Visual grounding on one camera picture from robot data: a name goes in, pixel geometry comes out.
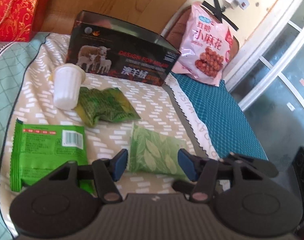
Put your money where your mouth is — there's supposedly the white plastic cup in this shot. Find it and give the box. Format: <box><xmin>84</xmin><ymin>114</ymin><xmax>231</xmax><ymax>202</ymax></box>
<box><xmin>53</xmin><ymin>63</ymin><xmax>86</xmax><ymax>111</ymax></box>

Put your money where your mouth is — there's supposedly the red gift bag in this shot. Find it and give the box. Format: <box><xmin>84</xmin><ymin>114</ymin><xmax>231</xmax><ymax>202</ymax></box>
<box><xmin>0</xmin><ymin>0</ymin><xmax>49</xmax><ymax>42</ymax></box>

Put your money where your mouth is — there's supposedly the pink fried dough snack bag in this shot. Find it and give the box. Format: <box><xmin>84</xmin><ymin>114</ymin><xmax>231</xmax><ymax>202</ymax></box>
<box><xmin>172</xmin><ymin>2</ymin><xmax>233</xmax><ymax>87</ymax></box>

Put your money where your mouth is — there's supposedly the dark green snack packet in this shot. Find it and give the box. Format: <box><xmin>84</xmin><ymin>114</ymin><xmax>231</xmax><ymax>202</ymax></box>
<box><xmin>75</xmin><ymin>87</ymin><xmax>140</xmax><ymax>127</ymax></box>

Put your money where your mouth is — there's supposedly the bright green snack packet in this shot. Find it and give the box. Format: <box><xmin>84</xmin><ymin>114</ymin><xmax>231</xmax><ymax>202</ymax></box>
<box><xmin>10</xmin><ymin>119</ymin><xmax>89</xmax><ymax>192</ymax></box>

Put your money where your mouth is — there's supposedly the light green leaf packet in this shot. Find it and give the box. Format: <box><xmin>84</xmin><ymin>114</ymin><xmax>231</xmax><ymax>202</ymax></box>
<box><xmin>127</xmin><ymin>124</ymin><xmax>188</xmax><ymax>180</ymax></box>

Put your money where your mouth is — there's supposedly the beige patterned cloth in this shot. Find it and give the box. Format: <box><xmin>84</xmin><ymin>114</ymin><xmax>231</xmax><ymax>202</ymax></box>
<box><xmin>0</xmin><ymin>34</ymin><xmax>194</xmax><ymax>236</ymax></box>

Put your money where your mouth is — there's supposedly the black sheep print box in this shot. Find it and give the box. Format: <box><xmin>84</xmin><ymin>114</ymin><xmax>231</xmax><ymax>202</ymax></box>
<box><xmin>66</xmin><ymin>10</ymin><xmax>181</xmax><ymax>86</ymax></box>

